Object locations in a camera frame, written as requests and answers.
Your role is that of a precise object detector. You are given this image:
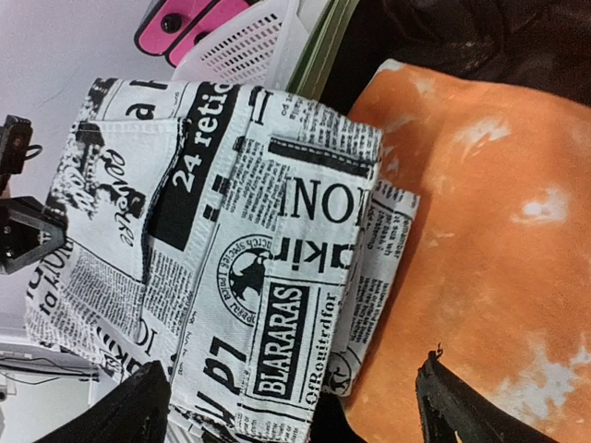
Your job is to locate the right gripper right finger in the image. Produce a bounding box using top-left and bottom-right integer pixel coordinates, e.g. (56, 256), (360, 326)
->
(416, 351), (553, 443)

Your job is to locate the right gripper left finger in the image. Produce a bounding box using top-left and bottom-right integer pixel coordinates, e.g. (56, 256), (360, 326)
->
(39, 361), (171, 443)

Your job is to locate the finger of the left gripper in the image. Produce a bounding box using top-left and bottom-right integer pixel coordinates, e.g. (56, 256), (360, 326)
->
(1, 196), (67, 275)

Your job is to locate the orange snack bag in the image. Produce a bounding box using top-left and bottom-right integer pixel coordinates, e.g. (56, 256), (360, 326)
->
(347, 59), (590, 442)

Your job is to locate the newspaper print garment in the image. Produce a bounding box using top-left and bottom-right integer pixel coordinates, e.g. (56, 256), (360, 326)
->
(25, 78), (419, 442)

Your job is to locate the white perforated plastic basket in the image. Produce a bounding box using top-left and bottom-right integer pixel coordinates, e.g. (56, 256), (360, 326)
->
(172, 1), (308, 90)

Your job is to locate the green hard-shell suitcase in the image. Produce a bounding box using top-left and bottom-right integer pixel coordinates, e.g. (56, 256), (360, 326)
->
(288, 0), (590, 114)

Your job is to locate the black pink drawer organizer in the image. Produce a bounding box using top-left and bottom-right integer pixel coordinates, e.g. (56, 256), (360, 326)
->
(134, 0), (256, 66)

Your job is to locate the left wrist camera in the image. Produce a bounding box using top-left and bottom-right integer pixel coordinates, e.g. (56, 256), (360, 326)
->
(1, 114), (42, 194)

